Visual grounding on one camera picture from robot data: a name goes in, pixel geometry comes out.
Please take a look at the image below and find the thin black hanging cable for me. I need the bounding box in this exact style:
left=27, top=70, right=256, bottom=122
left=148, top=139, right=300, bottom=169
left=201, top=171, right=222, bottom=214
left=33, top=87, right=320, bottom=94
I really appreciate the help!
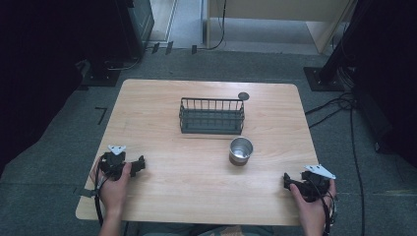
left=196, top=0, right=228, bottom=52

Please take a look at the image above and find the black cabinet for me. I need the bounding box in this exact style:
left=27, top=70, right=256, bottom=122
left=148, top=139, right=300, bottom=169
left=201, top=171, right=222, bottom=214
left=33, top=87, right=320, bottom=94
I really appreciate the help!
left=112, top=0, right=155, bottom=61

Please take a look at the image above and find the person's right hand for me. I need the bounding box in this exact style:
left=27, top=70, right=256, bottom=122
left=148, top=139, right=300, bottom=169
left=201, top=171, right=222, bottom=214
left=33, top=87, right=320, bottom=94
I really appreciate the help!
left=289, top=178, right=338, bottom=236

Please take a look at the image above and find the black stand with base plate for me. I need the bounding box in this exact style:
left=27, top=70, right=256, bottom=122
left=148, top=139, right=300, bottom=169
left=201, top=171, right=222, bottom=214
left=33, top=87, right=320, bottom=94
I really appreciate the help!
left=302, top=0, right=365, bottom=92
left=81, top=58, right=122, bottom=89

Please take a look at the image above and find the metal cup with brown base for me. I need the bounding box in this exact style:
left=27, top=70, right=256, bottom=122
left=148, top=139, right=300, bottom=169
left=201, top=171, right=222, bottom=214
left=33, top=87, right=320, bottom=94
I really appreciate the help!
left=228, top=136, right=255, bottom=167

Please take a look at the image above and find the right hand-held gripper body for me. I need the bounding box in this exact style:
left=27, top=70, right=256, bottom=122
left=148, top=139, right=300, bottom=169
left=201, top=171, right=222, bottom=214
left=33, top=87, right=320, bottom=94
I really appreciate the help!
left=299, top=163, right=337, bottom=203

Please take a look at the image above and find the left hand-held gripper cable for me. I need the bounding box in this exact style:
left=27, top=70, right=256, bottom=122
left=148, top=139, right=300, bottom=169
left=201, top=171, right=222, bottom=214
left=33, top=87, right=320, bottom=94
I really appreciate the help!
left=93, top=165, right=109, bottom=228

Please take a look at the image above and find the light wooden furniture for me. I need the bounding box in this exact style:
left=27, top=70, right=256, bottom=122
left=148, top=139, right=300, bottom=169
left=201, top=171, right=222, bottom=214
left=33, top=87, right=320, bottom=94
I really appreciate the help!
left=206, top=0, right=358, bottom=55

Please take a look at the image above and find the right hand-held gripper cable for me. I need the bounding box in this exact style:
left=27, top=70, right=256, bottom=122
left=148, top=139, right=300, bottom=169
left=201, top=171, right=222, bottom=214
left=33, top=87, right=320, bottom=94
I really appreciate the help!
left=307, top=178, right=338, bottom=236

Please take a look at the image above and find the hand-held gripper cable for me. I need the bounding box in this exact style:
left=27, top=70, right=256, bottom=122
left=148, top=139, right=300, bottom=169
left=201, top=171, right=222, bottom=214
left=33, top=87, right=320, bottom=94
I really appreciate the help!
left=93, top=165, right=109, bottom=228
left=307, top=178, right=338, bottom=236

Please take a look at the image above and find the black wire basket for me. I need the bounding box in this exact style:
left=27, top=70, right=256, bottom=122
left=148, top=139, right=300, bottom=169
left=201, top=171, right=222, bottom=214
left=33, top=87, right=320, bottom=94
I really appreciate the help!
left=178, top=96, right=246, bottom=136

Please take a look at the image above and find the black floor cable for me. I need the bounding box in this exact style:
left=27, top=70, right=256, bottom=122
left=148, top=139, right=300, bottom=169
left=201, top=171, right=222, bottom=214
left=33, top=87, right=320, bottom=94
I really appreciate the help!
left=304, top=92, right=367, bottom=236
left=308, top=105, right=349, bottom=130

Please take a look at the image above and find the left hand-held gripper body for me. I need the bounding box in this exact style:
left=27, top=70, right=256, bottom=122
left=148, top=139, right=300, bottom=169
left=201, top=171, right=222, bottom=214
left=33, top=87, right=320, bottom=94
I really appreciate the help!
left=97, top=144, right=133, bottom=182

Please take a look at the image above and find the person's left hand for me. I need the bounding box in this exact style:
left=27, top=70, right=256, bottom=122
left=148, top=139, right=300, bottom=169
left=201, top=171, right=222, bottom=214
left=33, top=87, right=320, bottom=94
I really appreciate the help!
left=89, top=156, right=133, bottom=215

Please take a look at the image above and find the grey tape strip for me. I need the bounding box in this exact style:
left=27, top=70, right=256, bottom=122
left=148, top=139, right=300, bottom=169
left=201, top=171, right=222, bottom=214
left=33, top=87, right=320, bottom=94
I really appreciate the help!
left=72, top=187, right=98, bottom=199

